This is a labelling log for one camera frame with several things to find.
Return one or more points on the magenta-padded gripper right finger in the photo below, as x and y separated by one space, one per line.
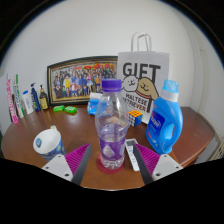
160 166

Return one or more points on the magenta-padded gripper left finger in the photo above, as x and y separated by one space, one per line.
63 166

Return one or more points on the clear purple-capped water bottle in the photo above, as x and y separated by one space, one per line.
111 133

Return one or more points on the blue painted white-lined cup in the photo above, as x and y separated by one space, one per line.
48 143

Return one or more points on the blue detergent bottle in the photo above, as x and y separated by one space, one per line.
163 120

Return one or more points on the colourful puzzle cube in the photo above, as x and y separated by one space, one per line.
135 118

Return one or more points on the white radiator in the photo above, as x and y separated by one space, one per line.
218 150

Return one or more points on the amber pump bottle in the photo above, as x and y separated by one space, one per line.
44 101

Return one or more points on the blue tissue pack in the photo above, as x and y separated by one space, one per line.
93 105

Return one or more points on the dark blue pump bottle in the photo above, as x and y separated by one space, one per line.
35 100

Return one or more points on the white bottle with blue cap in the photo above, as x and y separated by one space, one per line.
28 103

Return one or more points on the framed group photo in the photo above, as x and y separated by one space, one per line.
76 81

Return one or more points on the white cabinet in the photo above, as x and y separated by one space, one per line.
3 103

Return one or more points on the white printed paper gift bag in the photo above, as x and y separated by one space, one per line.
143 73

